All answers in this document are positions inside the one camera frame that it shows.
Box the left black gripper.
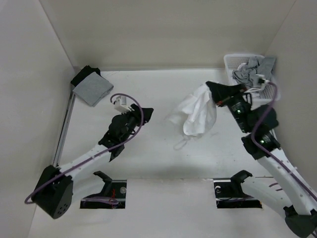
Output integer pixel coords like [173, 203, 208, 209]
[120, 104, 153, 143]

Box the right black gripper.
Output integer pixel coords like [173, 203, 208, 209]
[204, 81, 250, 132]

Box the white tank top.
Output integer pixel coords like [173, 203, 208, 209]
[166, 84, 217, 151]

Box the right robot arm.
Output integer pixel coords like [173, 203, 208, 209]
[206, 79, 317, 238]

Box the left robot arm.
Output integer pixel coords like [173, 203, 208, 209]
[30, 104, 154, 219]

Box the grey crumpled tank top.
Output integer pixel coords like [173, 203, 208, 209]
[232, 57, 276, 88]

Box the folded grey tank top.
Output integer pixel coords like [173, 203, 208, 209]
[73, 72, 114, 107]

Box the folded black tank top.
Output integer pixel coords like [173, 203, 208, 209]
[70, 65, 101, 87]

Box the white plastic basket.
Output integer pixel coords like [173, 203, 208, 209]
[223, 54, 277, 104]

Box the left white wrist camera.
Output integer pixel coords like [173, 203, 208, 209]
[110, 95, 131, 114]

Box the left metal table rail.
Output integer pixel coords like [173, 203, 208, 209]
[52, 92, 76, 166]

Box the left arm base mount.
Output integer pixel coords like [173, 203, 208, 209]
[80, 171, 127, 209]

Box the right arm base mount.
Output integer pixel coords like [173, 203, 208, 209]
[213, 170, 262, 209]

